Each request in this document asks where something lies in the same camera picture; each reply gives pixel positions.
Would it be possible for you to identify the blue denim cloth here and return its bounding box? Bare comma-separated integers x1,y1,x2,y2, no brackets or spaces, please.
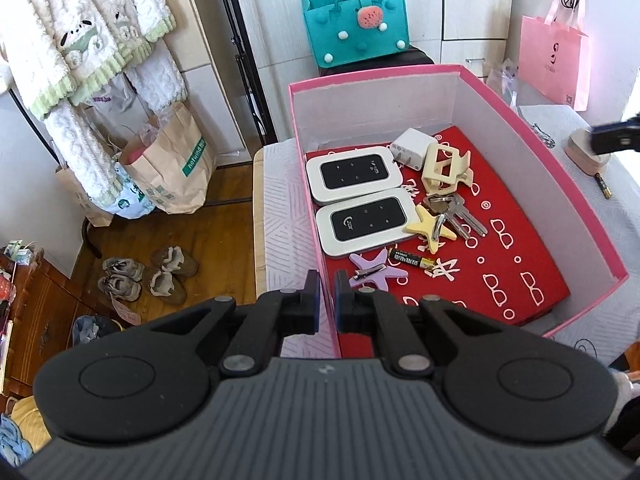
72,314,126,348

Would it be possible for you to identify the round pink case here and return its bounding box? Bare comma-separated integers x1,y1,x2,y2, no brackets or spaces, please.
565,127,612,170

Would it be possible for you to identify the white charger plug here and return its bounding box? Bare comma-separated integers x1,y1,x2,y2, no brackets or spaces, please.
390,128,438,171

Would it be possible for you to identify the black suitcase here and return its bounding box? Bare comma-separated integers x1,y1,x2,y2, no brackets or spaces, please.
316,45,435,78

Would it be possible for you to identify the yellow blanket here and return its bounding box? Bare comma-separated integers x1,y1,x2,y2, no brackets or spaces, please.
10,395,53,453

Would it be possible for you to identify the purple printed plastic bag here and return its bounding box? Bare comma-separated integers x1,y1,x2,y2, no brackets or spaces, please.
82,75,151,126

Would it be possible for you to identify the wooden cabinet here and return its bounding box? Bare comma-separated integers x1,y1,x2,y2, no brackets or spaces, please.
0,255,83,396

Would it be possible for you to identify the teal felt handbag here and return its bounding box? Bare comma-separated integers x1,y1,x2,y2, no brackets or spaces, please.
301,0,411,68

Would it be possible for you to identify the small green white box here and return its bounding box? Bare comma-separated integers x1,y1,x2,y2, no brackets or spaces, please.
2,241,43,267

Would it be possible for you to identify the beige hair claw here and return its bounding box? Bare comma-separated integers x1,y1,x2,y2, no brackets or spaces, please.
422,141,475,196

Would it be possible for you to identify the white fuzzy robe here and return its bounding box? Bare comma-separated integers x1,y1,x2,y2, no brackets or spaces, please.
0,0,188,201

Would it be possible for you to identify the pink paper bag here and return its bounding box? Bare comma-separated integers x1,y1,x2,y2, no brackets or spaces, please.
517,0,591,112

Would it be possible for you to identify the bunch of keys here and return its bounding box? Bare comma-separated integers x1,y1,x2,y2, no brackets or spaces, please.
422,192,488,241

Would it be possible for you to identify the large brown paper bag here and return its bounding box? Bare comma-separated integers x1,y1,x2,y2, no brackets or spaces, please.
119,101,217,215

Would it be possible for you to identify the green printed plastic bag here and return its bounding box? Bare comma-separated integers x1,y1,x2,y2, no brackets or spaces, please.
95,160,156,220

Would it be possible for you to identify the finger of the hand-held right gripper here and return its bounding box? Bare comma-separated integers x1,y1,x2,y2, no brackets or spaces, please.
590,115,640,153

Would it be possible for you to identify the purple star hair clip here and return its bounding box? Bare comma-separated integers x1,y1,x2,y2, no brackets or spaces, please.
348,247,408,291

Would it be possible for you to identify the pink cardboard box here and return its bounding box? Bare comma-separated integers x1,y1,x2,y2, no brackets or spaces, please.
289,64,630,361

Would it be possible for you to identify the brown fuzzy slipper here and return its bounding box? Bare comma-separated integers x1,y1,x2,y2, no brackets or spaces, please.
148,267,188,306
150,246,199,277

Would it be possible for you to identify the yellow star hair clip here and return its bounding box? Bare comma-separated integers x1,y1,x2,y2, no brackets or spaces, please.
406,205,457,255

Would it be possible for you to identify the clear plastic bag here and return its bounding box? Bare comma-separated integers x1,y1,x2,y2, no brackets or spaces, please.
487,59,526,106

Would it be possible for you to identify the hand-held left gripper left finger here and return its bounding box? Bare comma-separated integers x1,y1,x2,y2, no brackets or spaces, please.
150,269,321,378

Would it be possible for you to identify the small brown paper bag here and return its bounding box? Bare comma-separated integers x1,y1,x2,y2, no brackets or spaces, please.
54,160,116,227

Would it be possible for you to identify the white portable router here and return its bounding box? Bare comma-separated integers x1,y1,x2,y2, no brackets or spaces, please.
306,150,403,206
316,191,415,258

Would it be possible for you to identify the black coat rack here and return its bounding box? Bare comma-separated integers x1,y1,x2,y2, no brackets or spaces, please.
10,95,108,261

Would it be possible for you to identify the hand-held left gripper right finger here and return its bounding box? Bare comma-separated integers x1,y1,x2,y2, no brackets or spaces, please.
334,269,503,376

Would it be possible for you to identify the white wardrobe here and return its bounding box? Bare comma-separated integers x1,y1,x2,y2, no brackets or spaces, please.
380,0,516,81

